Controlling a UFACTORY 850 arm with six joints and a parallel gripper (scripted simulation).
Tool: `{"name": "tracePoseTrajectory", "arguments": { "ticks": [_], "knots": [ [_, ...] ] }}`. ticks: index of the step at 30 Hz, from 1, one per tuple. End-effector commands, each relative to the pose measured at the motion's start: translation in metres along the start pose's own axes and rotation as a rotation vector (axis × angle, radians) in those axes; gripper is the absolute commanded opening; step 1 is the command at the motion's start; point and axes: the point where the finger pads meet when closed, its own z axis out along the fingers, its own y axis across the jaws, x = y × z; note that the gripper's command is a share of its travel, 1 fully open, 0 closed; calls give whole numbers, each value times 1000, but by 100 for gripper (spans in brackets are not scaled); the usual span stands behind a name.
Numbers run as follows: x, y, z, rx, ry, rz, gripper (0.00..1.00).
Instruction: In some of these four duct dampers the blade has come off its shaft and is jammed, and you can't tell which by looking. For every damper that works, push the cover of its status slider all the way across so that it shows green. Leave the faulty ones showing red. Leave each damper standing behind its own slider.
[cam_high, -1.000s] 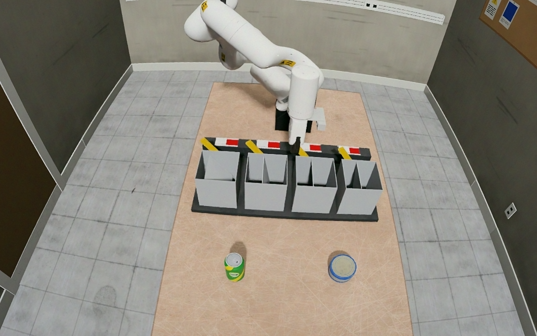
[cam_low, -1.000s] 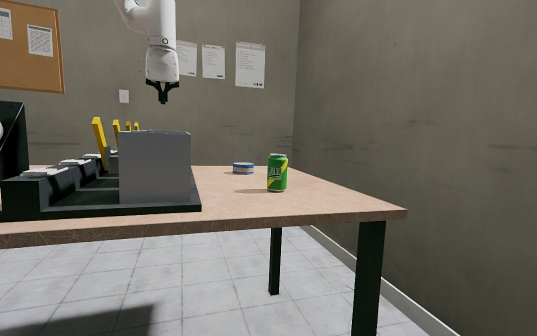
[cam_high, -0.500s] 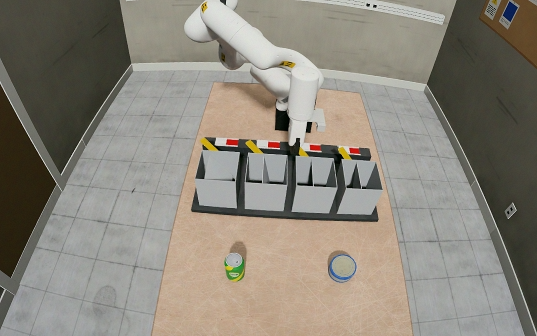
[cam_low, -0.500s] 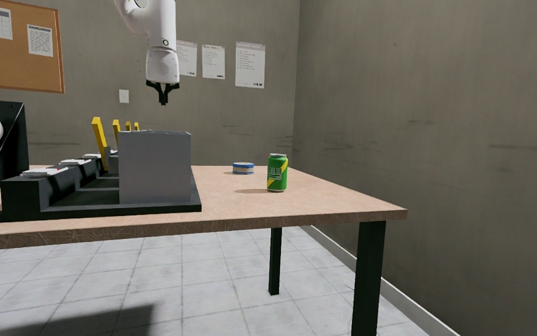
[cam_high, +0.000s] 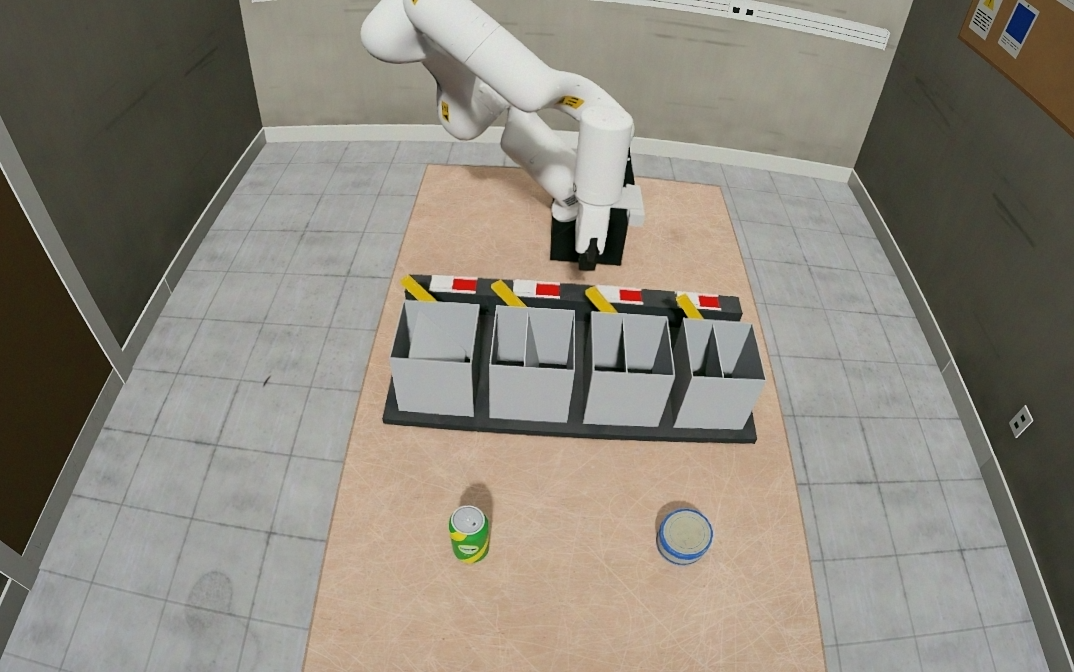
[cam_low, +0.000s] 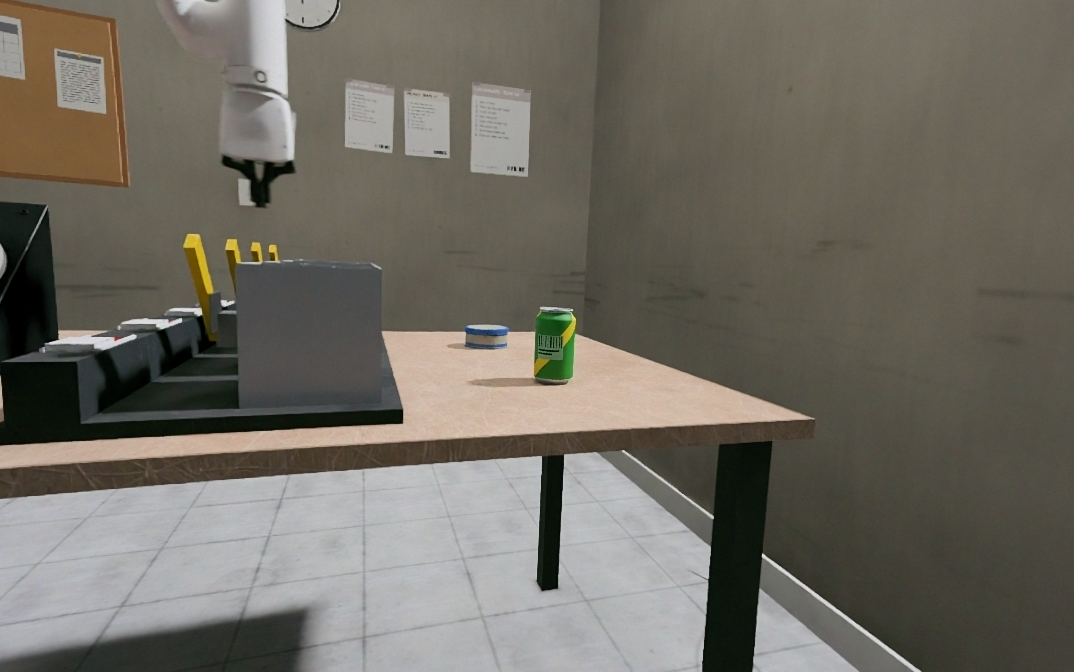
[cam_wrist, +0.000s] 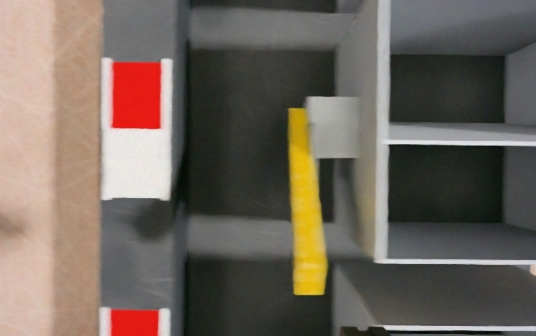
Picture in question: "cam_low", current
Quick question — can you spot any green drink can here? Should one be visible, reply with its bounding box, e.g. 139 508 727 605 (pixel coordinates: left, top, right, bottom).
533 307 576 385

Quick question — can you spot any round tin with blue-rimmed lid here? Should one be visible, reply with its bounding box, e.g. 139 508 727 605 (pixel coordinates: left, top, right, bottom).
465 325 509 350

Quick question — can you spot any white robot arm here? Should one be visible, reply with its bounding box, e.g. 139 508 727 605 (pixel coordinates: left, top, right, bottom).
153 0 284 99

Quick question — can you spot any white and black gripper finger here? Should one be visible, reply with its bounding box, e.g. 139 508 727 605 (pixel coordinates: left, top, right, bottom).
219 155 259 208
256 159 293 208

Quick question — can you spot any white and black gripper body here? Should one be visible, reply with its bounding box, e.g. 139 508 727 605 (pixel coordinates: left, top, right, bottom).
218 87 292 164

